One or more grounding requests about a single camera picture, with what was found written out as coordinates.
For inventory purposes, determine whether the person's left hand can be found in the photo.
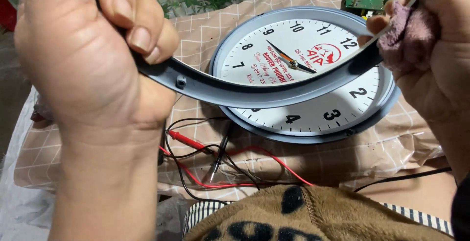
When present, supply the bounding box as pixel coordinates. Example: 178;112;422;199
14;0;180;132

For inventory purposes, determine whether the person's right hand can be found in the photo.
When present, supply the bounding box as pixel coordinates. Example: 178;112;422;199
358;0;470;124

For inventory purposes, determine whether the pink fluffy cloth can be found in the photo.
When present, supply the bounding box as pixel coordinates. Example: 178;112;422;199
377;0;456;71

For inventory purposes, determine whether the grey plastic clock bezel ring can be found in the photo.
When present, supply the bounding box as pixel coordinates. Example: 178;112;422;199
86;0;435;110

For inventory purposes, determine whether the green circuit board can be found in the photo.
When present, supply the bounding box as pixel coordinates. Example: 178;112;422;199
342;0;396;18

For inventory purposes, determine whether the red multimeter probe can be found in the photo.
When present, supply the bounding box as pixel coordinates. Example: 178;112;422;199
167;129;217;154

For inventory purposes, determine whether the red object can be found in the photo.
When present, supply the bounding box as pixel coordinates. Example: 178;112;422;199
0;0;17;33

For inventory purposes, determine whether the beige checked table cover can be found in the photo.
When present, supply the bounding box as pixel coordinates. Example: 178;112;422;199
14;0;446;199

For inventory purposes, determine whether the black multimeter probe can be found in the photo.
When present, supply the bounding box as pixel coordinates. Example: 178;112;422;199
209;121;234;183

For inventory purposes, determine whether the black white striped garment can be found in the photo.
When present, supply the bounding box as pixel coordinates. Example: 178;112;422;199
183;201;454;236

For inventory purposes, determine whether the brown fleece garment black print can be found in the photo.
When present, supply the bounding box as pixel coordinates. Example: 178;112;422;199
184;184;457;241

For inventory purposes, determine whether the white plastic sheet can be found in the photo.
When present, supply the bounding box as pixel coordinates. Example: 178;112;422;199
0;87;56;241

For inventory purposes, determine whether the round white-faced wall clock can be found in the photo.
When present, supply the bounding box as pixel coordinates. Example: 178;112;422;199
209;6;401;145

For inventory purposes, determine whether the black probe wire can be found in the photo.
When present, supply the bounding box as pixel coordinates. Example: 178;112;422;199
163;116;262;205

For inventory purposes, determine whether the thin black cable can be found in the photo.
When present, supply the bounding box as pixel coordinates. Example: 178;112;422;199
354;166;453;193

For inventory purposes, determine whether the red probe wire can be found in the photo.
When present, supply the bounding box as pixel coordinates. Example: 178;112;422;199
158;145;315;189

